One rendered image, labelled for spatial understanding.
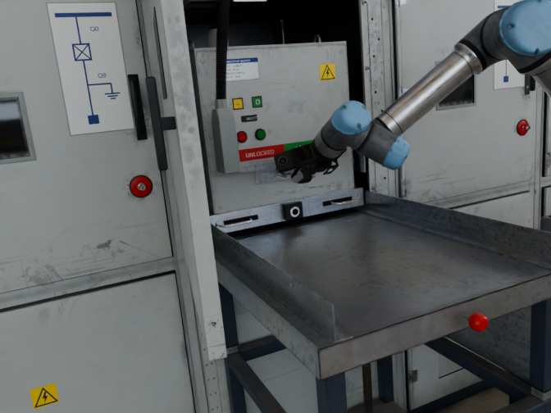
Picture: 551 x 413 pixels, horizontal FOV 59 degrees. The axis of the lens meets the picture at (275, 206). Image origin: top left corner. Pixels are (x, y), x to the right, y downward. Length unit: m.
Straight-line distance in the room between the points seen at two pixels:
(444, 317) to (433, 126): 0.92
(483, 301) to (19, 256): 1.05
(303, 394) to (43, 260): 0.93
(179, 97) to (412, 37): 1.09
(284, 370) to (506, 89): 1.25
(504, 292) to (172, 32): 0.76
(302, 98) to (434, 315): 0.84
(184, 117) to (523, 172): 1.57
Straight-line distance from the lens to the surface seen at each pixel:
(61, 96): 1.29
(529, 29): 1.20
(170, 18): 0.73
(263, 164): 1.43
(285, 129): 1.50
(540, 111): 2.16
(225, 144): 1.31
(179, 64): 0.73
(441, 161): 1.78
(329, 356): 0.83
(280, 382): 1.67
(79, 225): 1.32
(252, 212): 1.47
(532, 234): 1.20
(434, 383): 2.04
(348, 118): 1.07
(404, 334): 0.91
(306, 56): 1.54
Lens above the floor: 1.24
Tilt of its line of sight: 13 degrees down
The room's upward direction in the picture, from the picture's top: 5 degrees counter-clockwise
